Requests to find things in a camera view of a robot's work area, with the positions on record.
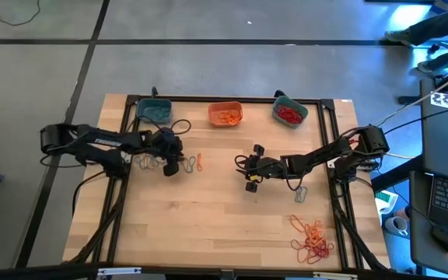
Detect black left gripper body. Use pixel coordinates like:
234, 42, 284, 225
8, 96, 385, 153
162, 145, 180, 178

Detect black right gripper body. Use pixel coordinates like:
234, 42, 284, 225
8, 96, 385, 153
243, 144, 266, 194

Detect blue grey rubber band cluster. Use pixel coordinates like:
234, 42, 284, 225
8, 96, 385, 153
132, 153, 197, 175

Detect teal cables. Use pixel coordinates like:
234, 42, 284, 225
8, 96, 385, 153
141, 105, 170, 122

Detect dark red rubber band heap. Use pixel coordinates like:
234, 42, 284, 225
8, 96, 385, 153
276, 104, 304, 125

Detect orange plastic basket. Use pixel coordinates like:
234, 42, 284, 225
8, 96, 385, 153
207, 101, 243, 128

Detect blue plastic basket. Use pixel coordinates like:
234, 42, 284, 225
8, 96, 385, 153
136, 97, 173, 124

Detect green plastic basket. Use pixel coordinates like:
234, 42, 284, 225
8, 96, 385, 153
271, 95, 309, 128

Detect large orange red band pile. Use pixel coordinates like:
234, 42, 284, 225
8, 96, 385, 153
289, 214, 335, 266

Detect green white box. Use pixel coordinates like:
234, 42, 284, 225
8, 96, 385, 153
374, 189, 400, 215

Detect white mug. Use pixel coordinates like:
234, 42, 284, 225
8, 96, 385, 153
383, 215, 409, 238

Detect black rig crossbar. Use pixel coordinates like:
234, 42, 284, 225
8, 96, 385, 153
0, 264, 448, 280

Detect grey side table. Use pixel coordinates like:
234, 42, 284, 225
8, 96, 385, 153
420, 77, 448, 176

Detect person's shoe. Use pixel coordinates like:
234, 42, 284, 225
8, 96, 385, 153
416, 61, 437, 75
383, 29, 414, 44

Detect white rod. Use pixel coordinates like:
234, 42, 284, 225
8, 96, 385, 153
397, 61, 448, 108

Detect white printed label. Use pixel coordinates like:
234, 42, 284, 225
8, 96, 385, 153
429, 91, 448, 110

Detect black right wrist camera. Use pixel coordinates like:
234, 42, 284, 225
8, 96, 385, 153
255, 156, 287, 180

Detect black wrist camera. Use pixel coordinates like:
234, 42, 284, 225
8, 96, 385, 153
255, 156, 287, 180
152, 128, 182, 156

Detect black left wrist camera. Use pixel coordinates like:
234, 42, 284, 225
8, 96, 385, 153
152, 128, 182, 156

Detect black left camera cable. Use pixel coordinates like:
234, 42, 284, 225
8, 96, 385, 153
138, 115, 192, 136

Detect black aluminium table frame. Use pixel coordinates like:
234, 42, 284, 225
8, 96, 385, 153
89, 94, 365, 272

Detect black cable bundle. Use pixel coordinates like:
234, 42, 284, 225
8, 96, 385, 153
69, 177, 126, 265
331, 182, 389, 272

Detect silver bracket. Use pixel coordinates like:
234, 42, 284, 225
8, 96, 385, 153
312, 271, 358, 280
96, 267, 142, 278

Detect black floor cable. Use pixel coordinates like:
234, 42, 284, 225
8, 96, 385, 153
379, 108, 448, 135

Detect yellow tipped floor cable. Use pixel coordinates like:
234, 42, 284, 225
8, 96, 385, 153
0, 0, 41, 27

